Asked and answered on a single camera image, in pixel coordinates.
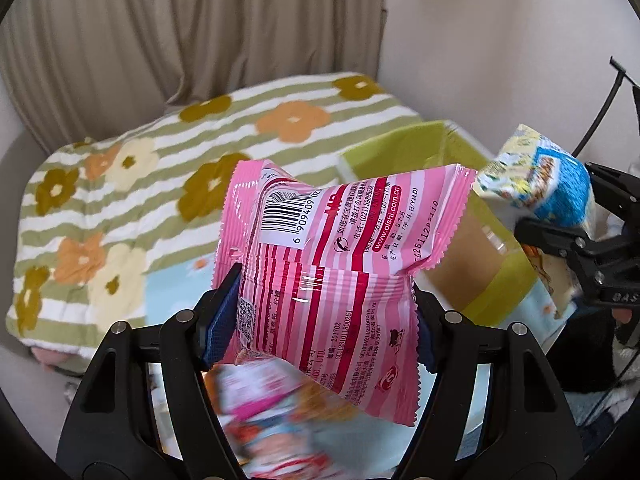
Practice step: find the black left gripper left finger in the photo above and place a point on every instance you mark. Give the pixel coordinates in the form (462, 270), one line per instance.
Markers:
(110, 431)

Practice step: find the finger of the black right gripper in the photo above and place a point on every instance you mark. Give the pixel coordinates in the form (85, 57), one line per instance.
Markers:
(616, 191)
(606, 270)

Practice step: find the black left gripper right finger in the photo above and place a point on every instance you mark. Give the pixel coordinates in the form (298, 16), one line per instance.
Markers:
(527, 432)

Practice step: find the blue white snack bag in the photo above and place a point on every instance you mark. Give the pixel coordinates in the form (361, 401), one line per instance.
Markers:
(533, 177)

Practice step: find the pink striped snack bag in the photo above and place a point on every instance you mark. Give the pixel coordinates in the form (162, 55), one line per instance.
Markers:
(327, 275)

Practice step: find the person's right hand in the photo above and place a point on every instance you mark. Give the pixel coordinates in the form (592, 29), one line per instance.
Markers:
(623, 316)

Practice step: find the green cardboard box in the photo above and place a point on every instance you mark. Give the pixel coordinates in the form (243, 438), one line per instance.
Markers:
(484, 273)

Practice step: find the light blue daisy tablecloth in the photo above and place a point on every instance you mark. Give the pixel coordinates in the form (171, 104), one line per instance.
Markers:
(366, 446)

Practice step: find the colourful snack bag at edge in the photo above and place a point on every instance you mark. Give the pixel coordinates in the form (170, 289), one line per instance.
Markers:
(271, 415)

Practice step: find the green striped floral quilt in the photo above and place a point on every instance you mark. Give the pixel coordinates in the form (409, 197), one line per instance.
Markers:
(99, 218)

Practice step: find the beige curtain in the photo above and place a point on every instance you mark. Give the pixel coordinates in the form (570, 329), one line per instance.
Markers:
(77, 69)

